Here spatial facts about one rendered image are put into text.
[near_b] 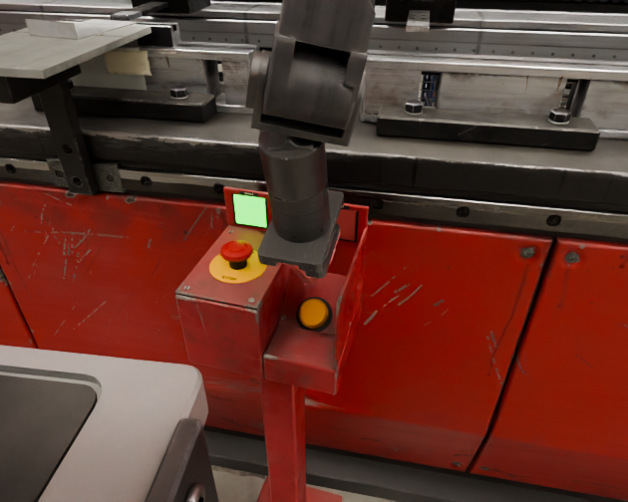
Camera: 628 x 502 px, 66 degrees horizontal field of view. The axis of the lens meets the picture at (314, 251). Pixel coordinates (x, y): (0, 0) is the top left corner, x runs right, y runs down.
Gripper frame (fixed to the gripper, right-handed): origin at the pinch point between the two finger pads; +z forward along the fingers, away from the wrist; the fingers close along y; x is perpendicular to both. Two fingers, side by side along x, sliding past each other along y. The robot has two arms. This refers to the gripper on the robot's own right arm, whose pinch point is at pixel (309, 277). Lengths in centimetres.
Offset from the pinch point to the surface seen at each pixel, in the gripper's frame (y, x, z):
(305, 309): 0.3, 1.3, 7.6
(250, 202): 10.8, 11.2, 0.3
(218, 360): -7.6, 10.8, 10.4
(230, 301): -4.7, 8.2, 0.8
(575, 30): 63, -32, -1
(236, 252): 1.3, 9.4, -0.6
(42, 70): 8.8, 32.1, -18.5
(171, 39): 33.9, 30.9, -9.8
